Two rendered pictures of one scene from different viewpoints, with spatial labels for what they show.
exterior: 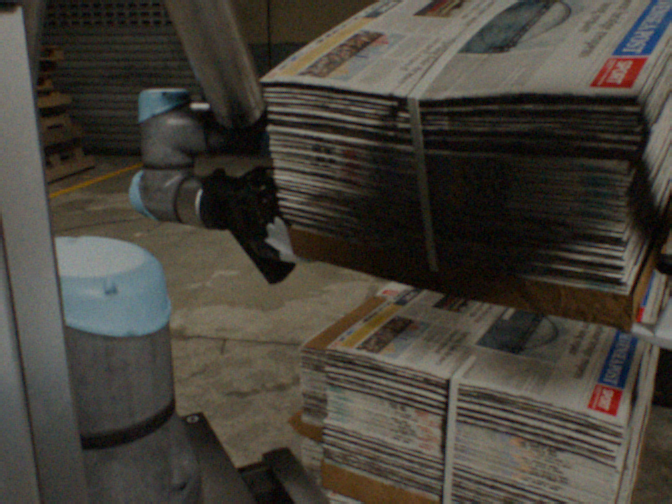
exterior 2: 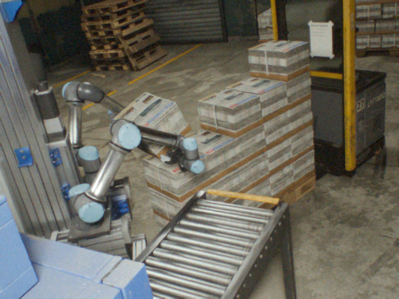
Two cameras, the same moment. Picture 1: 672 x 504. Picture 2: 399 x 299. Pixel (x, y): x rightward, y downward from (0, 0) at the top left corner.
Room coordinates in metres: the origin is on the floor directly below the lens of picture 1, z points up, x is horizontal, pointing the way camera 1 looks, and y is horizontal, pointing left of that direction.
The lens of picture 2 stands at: (-1.58, -1.43, 2.10)
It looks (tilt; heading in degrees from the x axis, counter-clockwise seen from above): 25 degrees down; 23
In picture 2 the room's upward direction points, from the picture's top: 10 degrees counter-clockwise
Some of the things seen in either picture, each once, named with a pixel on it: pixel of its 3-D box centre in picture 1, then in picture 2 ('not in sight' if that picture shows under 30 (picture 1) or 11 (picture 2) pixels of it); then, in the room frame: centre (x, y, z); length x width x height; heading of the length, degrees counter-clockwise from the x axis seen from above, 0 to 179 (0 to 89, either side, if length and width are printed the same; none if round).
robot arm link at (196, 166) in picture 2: not in sight; (193, 164); (0.42, -0.54, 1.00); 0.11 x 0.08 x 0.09; 55
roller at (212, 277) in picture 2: not in sight; (188, 271); (-0.18, -0.68, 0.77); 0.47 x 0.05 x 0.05; 80
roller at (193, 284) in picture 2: not in sight; (180, 280); (-0.24, -0.67, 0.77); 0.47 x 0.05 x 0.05; 80
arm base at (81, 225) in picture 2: not in sight; (87, 215); (0.06, -0.03, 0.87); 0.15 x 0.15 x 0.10
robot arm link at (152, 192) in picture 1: (169, 194); not in sight; (0.96, 0.25, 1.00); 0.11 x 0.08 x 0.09; 56
